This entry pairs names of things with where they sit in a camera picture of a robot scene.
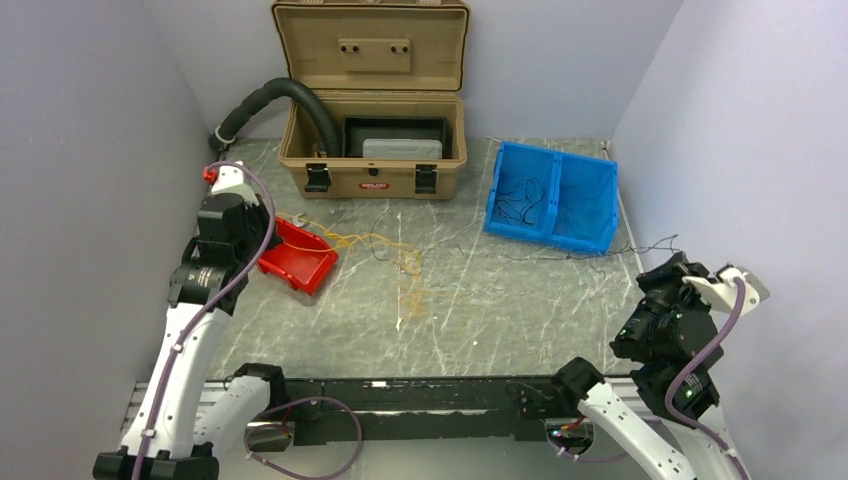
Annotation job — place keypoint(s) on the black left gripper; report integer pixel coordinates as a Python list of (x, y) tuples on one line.
[(259, 212)]

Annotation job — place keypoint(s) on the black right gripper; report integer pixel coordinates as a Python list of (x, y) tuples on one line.
[(677, 267)]

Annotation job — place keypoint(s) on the red bin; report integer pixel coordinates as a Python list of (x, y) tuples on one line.
[(302, 259)]

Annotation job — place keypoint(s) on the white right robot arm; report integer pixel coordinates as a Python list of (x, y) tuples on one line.
[(675, 335)]

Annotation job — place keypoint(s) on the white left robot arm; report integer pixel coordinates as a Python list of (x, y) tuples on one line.
[(233, 232)]

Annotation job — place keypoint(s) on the blue bin right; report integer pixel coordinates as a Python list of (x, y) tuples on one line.
[(587, 206)]

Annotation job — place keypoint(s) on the blue bin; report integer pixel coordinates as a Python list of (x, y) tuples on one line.
[(587, 206), (521, 199)]

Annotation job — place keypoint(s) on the black tray in case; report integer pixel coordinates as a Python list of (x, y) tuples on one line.
[(397, 129)]

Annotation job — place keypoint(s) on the grey plastic box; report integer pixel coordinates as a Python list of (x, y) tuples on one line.
[(402, 149)]

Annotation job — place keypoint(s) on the blue bin left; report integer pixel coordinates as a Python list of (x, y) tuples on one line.
[(521, 199)]

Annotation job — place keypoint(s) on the tan tool case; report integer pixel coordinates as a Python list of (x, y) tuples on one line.
[(369, 63)]

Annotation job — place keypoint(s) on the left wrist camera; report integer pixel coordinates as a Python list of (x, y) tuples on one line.
[(230, 179)]

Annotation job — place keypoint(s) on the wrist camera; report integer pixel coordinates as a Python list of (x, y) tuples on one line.
[(230, 179), (720, 290)]

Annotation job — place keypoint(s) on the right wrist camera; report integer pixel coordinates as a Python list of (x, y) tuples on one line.
[(720, 290)]

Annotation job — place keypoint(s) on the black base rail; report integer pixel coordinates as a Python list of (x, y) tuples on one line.
[(319, 411)]

